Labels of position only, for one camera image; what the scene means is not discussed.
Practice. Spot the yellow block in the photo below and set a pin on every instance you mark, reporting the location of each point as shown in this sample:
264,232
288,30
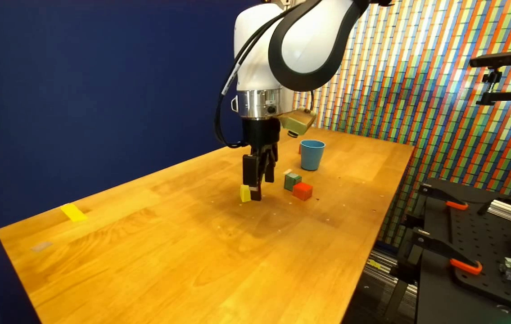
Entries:
245,194

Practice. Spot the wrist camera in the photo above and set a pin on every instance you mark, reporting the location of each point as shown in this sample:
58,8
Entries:
298,120

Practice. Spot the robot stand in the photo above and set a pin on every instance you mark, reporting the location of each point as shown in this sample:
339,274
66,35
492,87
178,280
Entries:
471,238

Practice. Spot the yellow tape strip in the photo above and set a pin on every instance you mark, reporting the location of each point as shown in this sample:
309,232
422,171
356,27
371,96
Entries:
74,212

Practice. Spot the red block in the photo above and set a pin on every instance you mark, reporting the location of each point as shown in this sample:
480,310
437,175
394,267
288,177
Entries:
302,191

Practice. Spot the camera on mount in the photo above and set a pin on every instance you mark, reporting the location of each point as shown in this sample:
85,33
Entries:
500,59

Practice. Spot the blue cup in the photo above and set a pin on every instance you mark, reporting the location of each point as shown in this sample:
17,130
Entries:
312,156

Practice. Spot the green block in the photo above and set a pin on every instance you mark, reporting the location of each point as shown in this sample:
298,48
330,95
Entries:
291,181

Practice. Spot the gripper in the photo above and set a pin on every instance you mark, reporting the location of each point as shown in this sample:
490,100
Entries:
260,132

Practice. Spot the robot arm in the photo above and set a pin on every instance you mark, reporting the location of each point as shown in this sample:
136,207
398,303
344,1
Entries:
255,45

